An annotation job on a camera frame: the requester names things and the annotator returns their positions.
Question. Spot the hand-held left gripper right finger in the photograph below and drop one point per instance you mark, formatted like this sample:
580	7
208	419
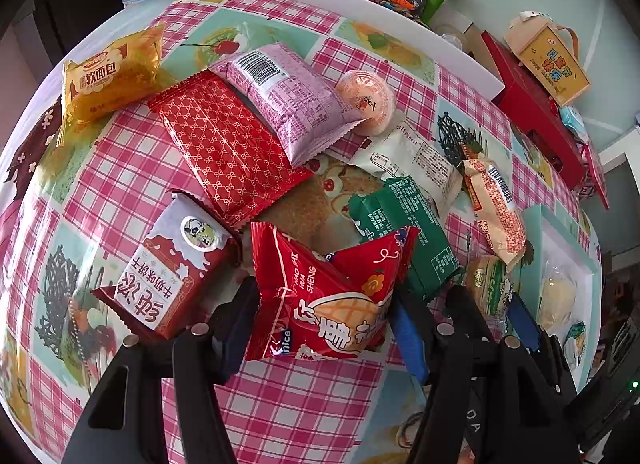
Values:
407	339

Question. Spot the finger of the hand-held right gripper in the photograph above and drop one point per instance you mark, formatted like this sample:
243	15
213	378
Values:
522	319
467	309

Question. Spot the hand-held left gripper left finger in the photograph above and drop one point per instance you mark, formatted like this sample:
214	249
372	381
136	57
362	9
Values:
240	339

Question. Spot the green white cow packet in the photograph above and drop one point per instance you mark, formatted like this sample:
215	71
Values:
487	279

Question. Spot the red peanut snack packet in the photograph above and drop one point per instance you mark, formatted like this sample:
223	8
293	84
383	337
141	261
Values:
300	294

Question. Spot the orange barcode snack packet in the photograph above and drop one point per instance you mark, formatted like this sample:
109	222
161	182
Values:
495	214

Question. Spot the dark red biscuit packet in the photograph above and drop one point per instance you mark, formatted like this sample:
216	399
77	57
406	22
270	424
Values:
165	274

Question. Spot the pink snack packet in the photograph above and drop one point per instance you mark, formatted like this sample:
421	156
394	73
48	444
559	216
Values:
290	98

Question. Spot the yellow bread packet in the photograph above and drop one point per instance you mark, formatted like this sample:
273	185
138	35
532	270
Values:
105	83

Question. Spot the clear wrapped yellow pastry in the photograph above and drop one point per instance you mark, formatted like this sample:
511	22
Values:
555	294

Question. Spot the green snack packet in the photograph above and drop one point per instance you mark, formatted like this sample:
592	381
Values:
415	224

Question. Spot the white snack packet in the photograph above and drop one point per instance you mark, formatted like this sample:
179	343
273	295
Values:
415	163

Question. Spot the red patterned foil packet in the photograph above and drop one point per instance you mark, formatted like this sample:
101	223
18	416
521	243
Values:
220	153

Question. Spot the light blue wipes pack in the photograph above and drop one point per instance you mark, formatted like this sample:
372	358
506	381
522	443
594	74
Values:
570	118

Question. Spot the red gift box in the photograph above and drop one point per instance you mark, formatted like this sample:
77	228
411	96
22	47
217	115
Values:
535	108

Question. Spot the orange jelly cup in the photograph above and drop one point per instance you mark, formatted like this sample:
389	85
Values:
365	98

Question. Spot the yellow carry box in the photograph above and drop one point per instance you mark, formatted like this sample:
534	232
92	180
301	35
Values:
550	63

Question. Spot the brown cardboard piece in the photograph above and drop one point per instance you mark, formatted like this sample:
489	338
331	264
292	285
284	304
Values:
475	48

